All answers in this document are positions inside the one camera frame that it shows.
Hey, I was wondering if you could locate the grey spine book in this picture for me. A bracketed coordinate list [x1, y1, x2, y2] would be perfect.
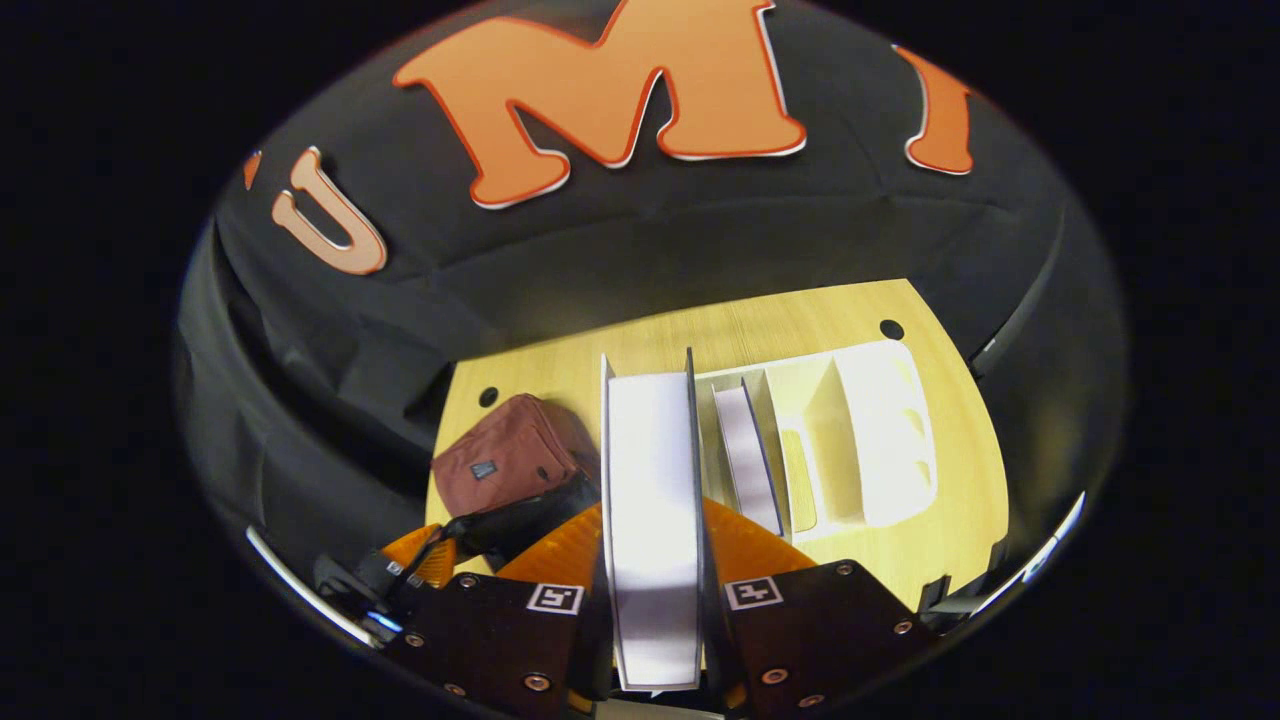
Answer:
[598, 348, 709, 693]

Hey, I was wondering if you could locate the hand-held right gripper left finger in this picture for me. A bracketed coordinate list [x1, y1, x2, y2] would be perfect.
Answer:
[383, 503, 613, 720]

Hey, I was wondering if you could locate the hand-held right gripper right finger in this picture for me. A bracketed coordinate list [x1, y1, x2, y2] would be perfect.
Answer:
[698, 498, 938, 720]

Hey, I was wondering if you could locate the maroon schoolbag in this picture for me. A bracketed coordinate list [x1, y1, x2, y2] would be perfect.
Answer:
[430, 392, 601, 519]

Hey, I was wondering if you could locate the white plastic bookshelf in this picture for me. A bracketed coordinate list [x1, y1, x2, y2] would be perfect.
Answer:
[695, 338, 941, 547]

